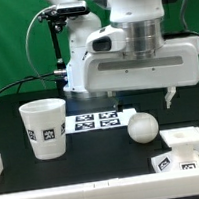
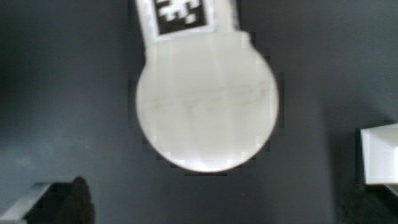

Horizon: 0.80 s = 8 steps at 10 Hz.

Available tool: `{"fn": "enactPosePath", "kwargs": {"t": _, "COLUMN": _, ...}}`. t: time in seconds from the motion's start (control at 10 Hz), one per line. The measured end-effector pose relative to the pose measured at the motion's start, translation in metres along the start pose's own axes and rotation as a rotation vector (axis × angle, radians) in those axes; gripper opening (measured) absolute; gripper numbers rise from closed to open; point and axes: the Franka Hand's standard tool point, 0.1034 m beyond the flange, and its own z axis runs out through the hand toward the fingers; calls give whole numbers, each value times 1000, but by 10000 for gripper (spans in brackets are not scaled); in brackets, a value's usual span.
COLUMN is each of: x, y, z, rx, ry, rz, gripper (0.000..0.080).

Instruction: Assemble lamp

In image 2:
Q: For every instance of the white light bulb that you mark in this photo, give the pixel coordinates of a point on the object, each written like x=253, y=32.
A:
x=206, y=91

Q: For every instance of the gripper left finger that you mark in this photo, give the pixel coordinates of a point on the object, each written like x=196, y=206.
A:
x=54, y=204

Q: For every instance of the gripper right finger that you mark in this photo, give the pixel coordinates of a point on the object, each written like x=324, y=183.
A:
x=368, y=205

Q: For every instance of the white lamp base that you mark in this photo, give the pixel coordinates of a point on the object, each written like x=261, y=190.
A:
x=379, y=139

